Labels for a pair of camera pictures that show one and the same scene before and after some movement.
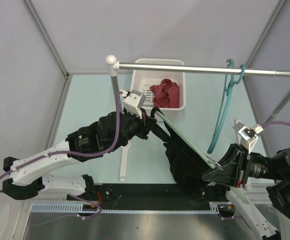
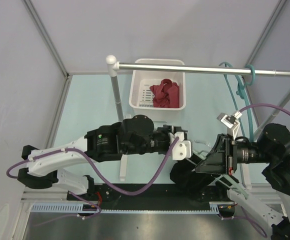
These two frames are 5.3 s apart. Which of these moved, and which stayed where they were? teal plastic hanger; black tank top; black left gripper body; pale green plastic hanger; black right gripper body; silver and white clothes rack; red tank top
Moved: black left gripper body; teal plastic hanger; black right gripper body; black tank top; pale green plastic hanger
Stayed: silver and white clothes rack; red tank top
